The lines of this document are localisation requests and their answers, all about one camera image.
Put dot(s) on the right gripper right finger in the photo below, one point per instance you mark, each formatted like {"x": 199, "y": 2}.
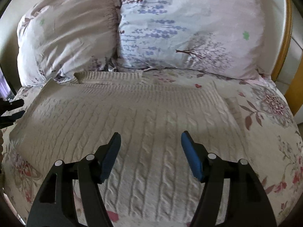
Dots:
{"x": 248, "y": 204}

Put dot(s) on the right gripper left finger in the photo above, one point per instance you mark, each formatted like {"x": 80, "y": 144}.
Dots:
{"x": 54, "y": 202}

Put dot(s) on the white wardrobe with wood frame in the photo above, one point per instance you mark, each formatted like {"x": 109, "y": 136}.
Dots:
{"x": 289, "y": 80}

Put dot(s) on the pink tree print pillow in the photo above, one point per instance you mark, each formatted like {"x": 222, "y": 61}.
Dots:
{"x": 222, "y": 37}

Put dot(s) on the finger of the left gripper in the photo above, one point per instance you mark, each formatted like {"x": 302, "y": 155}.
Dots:
{"x": 6, "y": 105}
{"x": 6, "y": 121}

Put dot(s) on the beige cable knit sweater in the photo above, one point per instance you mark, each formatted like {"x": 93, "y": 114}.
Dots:
{"x": 151, "y": 182}

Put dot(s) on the mauve pink pillow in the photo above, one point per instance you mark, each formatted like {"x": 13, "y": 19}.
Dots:
{"x": 58, "y": 38}

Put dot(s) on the wooden padded headboard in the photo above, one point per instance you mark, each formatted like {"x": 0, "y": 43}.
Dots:
{"x": 277, "y": 36}

